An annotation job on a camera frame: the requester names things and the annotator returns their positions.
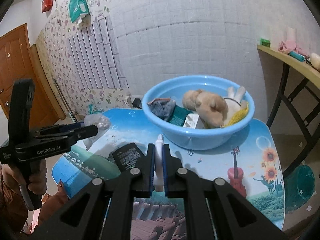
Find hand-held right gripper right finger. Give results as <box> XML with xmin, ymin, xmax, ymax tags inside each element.
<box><xmin>161</xmin><ymin>144</ymin><xmax>288</xmax><ymax>240</ymax></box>

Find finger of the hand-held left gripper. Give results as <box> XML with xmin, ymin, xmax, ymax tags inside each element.
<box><xmin>34</xmin><ymin>124</ymin><xmax>98</xmax><ymax>140</ymax></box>
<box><xmin>37</xmin><ymin>122</ymin><xmax>85</xmax><ymax>132</ymax></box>

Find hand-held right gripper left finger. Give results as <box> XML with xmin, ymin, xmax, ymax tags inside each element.
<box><xmin>29</xmin><ymin>143</ymin><xmax>155</xmax><ymax>240</ymax></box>

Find white plastic hook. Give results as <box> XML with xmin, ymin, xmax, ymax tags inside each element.
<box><xmin>153</xmin><ymin>134</ymin><xmax>165</xmax><ymax>193</ymax></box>

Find clear plastic bag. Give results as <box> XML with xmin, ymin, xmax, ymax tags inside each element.
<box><xmin>82</xmin><ymin>113</ymin><xmax>112</xmax><ymax>150</ymax></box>

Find black rectangular box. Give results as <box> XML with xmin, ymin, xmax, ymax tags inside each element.
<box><xmin>108</xmin><ymin>142</ymin><xmax>145</xmax><ymax>173</ymax></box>

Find blue plastic basin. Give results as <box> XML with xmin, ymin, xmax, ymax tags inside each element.
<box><xmin>142</xmin><ymin>74</ymin><xmax>255</xmax><ymax>151</ymax></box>

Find white charger plug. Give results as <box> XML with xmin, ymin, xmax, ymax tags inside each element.
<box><xmin>183</xmin><ymin>112</ymin><xmax>199</xmax><ymax>128</ymax></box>

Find grey plush toy teal scarf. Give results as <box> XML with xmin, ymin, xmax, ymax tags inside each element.
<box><xmin>147</xmin><ymin>97</ymin><xmax>194</xmax><ymax>125</ymax></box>

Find brown bear plush toy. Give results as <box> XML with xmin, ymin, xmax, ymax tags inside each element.
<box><xmin>182</xmin><ymin>89</ymin><xmax>228</xmax><ymax>129</ymax></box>

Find yellow mesh star cushion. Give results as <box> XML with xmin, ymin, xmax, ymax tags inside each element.
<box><xmin>220</xmin><ymin>101</ymin><xmax>250</xmax><ymax>128</ymax></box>

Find white rabbit plush toy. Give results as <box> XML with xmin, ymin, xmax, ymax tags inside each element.
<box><xmin>224</xmin><ymin>85</ymin><xmax>247</xmax><ymax>120</ymax></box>

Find person's left forearm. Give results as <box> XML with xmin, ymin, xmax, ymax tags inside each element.
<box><xmin>0</xmin><ymin>166</ymin><xmax>29</xmax><ymax>233</ymax></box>

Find person's left hand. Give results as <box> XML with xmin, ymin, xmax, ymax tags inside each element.
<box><xmin>11</xmin><ymin>160</ymin><xmax>48</xmax><ymax>207</ymax></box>

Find brown wooden door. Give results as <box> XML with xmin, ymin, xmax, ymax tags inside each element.
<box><xmin>0</xmin><ymin>23</ymin><xmax>52</xmax><ymax>140</ymax></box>

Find blue printed table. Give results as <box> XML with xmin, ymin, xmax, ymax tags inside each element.
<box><xmin>52</xmin><ymin>108</ymin><xmax>284</xmax><ymax>232</ymax></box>

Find person's orange clothing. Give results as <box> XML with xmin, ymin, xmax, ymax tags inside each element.
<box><xmin>30</xmin><ymin>180</ymin><xmax>69</xmax><ymax>233</ymax></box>

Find green hanging bag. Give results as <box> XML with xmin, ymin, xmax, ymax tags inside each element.
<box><xmin>69</xmin><ymin>0</ymin><xmax>91</xmax><ymax>23</ymax></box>

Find teal waste bin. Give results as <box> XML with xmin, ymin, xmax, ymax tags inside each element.
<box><xmin>284</xmin><ymin>164</ymin><xmax>316</xmax><ymax>214</ymax></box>

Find wooden side table black legs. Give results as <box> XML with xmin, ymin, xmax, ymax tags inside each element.
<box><xmin>257</xmin><ymin>44</ymin><xmax>320</xmax><ymax>178</ymax></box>

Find teal lighter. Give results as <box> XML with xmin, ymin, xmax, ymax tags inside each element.
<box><xmin>289</xmin><ymin>51</ymin><xmax>305</xmax><ymax>62</ymax></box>

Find pink cloth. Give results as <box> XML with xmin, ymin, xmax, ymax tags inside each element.
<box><xmin>279</xmin><ymin>40</ymin><xmax>309</xmax><ymax>59</ymax></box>

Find pale bread bun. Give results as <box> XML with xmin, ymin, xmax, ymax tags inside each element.
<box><xmin>309</xmin><ymin>52</ymin><xmax>320</xmax><ymax>70</ymax></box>

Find red wall box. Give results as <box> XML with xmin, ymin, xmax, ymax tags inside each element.
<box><xmin>41</xmin><ymin>0</ymin><xmax>53</xmax><ymax>13</ymax></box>

